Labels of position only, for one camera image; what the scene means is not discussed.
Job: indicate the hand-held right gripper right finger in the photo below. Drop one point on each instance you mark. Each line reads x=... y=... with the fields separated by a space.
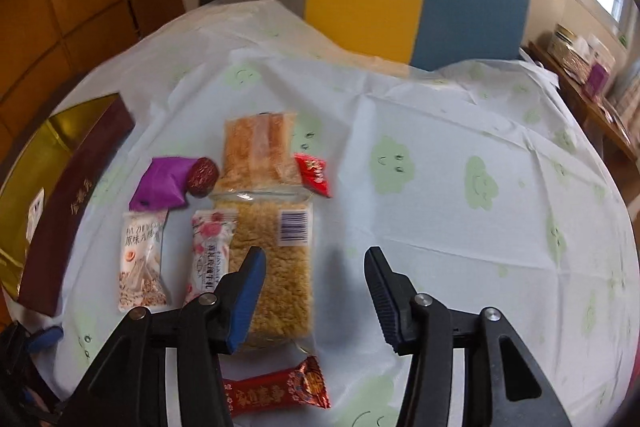
x=386 y=302

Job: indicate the purple snack packet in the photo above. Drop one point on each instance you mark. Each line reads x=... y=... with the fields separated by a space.
x=162 y=184

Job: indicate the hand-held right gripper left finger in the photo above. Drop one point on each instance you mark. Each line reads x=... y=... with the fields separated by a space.
x=247 y=302

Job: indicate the long red candy packet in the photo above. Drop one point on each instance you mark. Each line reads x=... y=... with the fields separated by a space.
x=280 y=392

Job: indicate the white card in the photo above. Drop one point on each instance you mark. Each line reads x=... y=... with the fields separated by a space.
x=36 y=214

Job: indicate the maroon and gold gift box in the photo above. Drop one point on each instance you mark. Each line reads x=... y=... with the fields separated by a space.
x=65 y=217

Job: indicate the white packet with nut print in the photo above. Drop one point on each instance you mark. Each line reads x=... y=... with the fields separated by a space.
x=142 y=262

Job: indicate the round red date snack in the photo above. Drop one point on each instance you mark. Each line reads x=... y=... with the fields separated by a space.
x=202 y=177

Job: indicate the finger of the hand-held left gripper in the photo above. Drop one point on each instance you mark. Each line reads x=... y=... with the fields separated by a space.
x=45 y=337

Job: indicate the gold patterned box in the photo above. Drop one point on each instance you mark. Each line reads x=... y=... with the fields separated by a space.
x=565 y=47

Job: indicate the white packet with pink flowers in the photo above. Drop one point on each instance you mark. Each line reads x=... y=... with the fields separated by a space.
x=210 y=247

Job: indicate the pale tablecloth with green clouds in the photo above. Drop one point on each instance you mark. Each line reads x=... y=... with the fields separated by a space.
x=425 y=232

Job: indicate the wooden side table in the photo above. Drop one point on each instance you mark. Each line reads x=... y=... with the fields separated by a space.
x=600 y=122

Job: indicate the clear packet of orange crackers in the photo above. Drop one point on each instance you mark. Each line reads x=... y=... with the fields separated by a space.
x=255 y=152

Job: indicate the clear packet of yellow crisps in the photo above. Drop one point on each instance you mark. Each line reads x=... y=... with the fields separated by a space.
x=287 y=287

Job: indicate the small red candy packet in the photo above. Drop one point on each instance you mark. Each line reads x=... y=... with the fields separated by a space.
x=312 y=174

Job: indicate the purple box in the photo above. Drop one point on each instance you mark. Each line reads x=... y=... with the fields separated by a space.
x=597 y=79

